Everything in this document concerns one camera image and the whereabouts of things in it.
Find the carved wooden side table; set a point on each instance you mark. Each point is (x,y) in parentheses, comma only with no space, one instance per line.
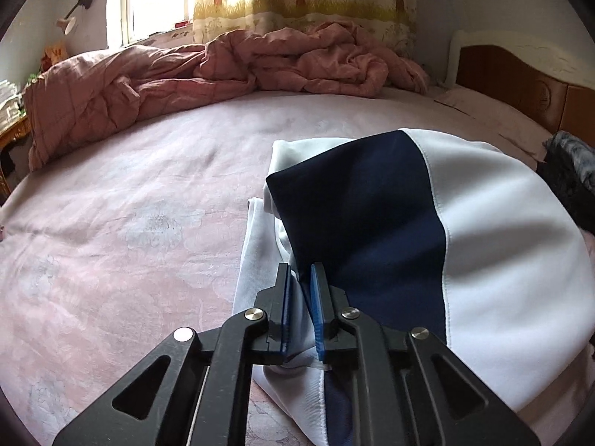
(14,141)

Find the bed with pink sheet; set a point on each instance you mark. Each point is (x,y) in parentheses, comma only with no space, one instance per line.
(116,241)

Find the pink pillow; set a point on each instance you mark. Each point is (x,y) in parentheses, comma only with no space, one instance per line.
(488,111)

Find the white and navy baseball jacket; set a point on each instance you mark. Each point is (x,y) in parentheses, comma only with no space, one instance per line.
(488,241)

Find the window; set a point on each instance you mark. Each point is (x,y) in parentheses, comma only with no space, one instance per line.
(153,0)

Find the wall lamp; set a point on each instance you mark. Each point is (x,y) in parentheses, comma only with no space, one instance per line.
(69,25)

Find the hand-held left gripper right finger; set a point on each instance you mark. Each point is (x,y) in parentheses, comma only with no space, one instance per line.
(319,316)

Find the folded black clothes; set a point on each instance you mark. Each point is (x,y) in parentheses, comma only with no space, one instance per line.
(565,195)

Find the wooden headboard with white frame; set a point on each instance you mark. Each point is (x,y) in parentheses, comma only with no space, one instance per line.
(502,67)

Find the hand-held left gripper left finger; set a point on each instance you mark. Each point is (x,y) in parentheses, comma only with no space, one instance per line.
(279,320)

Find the crumpled pink quilt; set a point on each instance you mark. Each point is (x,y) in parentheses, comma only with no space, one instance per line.
(139,88)

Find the tree print curtain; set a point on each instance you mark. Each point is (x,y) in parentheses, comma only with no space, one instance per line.
(325,0)

